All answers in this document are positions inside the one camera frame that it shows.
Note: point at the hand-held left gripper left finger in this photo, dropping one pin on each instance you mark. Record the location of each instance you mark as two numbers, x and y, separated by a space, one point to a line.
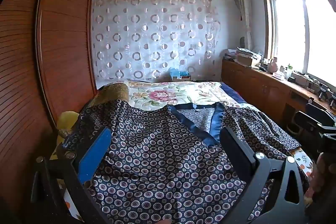
94 153

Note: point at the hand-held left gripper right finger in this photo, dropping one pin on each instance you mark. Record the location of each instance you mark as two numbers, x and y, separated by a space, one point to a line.
236 146

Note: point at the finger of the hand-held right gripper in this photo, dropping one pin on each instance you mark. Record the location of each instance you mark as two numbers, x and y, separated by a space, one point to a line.
321 112

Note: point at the navy circle-patterned garment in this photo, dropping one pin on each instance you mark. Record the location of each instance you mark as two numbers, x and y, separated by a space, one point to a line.
162 150

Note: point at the person's right hand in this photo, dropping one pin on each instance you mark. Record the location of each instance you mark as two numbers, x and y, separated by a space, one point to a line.
324 171

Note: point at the orange-print bed sheet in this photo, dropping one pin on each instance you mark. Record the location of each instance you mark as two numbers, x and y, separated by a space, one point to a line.
303 161

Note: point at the yellow pillow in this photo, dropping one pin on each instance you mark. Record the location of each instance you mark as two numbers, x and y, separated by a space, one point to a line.
67 121

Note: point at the navy blanket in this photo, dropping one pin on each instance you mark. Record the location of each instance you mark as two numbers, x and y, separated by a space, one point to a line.
235 92

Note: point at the wooden cabinet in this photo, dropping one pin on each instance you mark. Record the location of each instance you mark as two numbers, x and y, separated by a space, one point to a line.
252 87

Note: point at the golden brocade cloth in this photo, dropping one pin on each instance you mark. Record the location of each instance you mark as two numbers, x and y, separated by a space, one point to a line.
113 92

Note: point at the pink figurine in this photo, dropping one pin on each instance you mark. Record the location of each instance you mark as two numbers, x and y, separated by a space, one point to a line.
273 65

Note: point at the window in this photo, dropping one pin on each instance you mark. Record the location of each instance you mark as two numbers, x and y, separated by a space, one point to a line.
315 29

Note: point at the floral quilt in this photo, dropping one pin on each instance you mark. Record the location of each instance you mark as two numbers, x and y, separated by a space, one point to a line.
162 94

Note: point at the stack of books and papers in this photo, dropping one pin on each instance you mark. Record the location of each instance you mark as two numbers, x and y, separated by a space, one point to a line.
244 56

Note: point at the cardboard box with blue bag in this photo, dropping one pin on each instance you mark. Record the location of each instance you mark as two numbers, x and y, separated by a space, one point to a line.
178 74

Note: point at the white pipe cover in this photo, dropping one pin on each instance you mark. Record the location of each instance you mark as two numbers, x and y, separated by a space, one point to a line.
244 14

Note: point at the circle-patterned sheer curtain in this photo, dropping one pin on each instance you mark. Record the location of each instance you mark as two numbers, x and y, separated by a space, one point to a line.
157 37

